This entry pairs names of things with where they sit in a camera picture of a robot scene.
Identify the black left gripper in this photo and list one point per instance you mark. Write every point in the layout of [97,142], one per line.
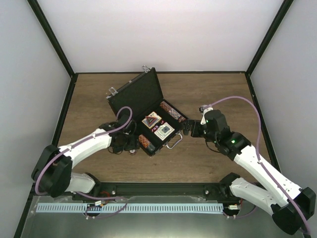
[134,144]

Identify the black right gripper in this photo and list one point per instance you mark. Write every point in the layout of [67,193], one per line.
[195,123]

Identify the small orange chip stack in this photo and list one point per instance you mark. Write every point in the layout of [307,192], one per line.
[144,141]

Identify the white playing card deck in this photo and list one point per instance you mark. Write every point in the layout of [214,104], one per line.
[164,131]

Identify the black poker set case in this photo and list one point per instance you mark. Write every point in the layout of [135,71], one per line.
[143,95]

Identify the red black triangular card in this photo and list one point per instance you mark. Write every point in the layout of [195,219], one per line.
[149,120]

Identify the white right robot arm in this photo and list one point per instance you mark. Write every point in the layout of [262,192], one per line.
[289,205]

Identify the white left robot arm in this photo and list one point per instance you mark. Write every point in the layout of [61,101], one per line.
[53,174]

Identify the row of poker chips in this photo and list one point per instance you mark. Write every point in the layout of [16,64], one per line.
[170,113]

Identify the red dice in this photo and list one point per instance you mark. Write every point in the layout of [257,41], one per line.
[157,125]

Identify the black chip stack in case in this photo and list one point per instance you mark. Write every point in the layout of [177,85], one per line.
[151,148]

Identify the chrome case handle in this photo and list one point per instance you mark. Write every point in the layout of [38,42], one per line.
[175,140]

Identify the light blue slotted rail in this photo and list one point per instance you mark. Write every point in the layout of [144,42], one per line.
[199,208]

